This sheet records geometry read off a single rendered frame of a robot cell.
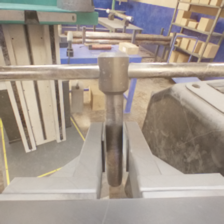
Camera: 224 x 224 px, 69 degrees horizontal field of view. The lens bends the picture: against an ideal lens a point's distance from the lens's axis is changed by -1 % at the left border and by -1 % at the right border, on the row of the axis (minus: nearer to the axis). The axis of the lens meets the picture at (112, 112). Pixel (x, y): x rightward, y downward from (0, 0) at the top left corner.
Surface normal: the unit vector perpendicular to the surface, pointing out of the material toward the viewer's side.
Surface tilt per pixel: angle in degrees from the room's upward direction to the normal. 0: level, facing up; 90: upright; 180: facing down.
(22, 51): 90
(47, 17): 90
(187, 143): 90
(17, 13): 90
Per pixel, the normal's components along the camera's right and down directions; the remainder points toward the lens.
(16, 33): 0.51, 0.55
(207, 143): -0.92, 0.14
